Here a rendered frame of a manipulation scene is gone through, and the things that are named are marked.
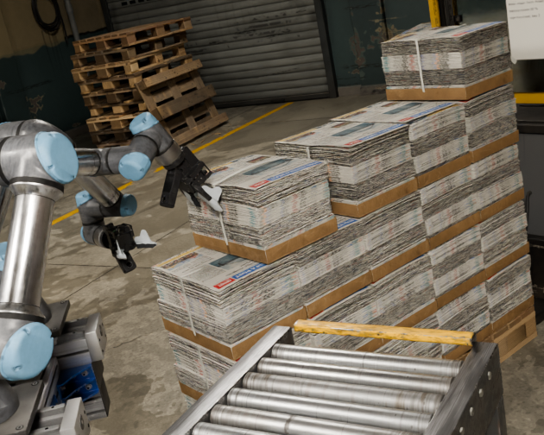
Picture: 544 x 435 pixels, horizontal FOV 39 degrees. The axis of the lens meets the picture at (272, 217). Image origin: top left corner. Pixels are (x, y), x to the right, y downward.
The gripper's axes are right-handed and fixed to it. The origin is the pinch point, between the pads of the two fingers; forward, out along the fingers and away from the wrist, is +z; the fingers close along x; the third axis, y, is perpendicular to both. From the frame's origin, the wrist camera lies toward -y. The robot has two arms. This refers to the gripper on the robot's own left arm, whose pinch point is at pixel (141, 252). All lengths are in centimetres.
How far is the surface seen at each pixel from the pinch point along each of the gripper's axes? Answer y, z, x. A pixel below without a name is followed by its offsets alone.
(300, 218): 7, 46, 30
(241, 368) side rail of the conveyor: -6, 81, -24
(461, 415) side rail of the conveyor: -6, 132, -12
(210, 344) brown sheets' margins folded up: -22.8, 33.7, -2.6
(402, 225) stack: -12, 45, 74
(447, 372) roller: -7, 120, 0
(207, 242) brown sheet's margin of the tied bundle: 0.2, 16.6, 14.9
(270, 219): 10, 46, 19
